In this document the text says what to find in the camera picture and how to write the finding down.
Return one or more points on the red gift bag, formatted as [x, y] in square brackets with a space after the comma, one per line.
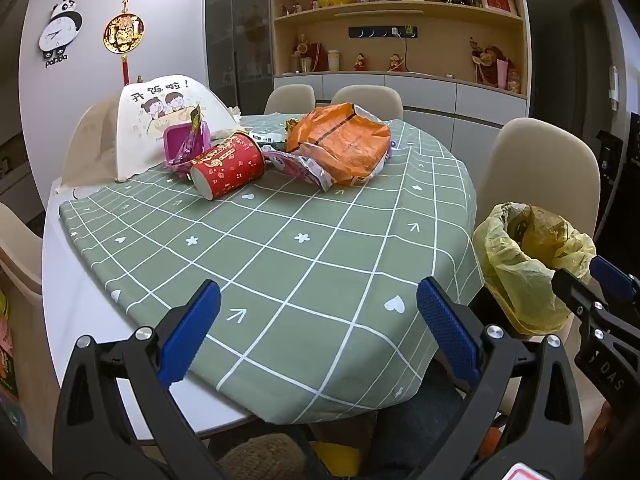
[316, 57]

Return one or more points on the brown plush cushion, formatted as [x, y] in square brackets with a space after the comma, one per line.
[255, 460]

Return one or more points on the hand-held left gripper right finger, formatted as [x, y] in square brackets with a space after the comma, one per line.
[447, 332]

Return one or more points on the wooden wall shelf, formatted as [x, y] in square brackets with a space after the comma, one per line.
[440, 55]

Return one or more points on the white cup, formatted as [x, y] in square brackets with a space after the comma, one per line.
[333, 61]

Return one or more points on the pink purple snack wrapper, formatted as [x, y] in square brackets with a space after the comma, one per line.
[300, 165]

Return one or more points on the bin with yellow plastic bag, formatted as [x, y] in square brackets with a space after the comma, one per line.
[520, 270]

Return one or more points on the red paper cup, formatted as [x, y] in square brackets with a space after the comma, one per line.
[230, 162]

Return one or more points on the yellow cloth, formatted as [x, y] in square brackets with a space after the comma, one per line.
[337, 457]

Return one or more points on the black power strip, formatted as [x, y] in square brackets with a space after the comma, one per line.
[375, 32]

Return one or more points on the panda wall clock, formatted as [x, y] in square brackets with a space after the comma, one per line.
[60, 30]

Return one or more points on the dark gold snack wrapper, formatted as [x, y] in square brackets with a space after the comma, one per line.
[195, 120]

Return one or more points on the pink plastic box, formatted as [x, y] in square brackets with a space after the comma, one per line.
[175, 140]

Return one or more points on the white wall intercom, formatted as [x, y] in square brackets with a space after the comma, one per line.
[613, 85]

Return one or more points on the white lower cabinet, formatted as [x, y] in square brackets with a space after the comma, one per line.
[440, 95]

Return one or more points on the beige dining chair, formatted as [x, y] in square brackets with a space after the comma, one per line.
[20, 250]
[290, 100]
[540, 160]
[367, 102]
[92, 140]

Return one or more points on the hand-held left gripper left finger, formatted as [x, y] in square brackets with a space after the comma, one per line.
[192, 330]

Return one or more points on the golden doll figurine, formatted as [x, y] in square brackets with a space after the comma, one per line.
[301, 45]

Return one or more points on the black appliance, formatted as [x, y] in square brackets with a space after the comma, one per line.
[617, 185]

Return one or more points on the yellow toy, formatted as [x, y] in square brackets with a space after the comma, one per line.
[334, 1]

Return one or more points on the colourful boxes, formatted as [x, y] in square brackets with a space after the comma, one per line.
[7, 355]

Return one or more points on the green checked tablecloth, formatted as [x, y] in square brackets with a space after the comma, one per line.
[300, 270]

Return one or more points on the small red doll figurine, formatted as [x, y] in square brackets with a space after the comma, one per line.
[360, 61]
[396, 62]

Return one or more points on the yellow snack wrapper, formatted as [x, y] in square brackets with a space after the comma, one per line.
[292, 126]

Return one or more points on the dark glass cabinet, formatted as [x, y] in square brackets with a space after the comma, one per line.
[235, 35]

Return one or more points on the orange snack bag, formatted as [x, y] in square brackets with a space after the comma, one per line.
[340, 140]

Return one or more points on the red gold hanging ornament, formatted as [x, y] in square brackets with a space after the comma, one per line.
[123, 32]

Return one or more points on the shiny purple snack wrapper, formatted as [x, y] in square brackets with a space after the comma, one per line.
[184, 152]

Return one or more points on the person's right forearm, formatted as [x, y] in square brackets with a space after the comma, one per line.
[617, 435]

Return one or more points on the person's blue jeans leg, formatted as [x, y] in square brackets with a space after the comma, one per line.
[420, 425]

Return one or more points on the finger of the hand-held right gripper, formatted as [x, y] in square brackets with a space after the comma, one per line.
[615, 280]
[580, 292]

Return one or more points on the white snack packet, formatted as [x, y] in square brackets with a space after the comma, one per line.
[267, 137]

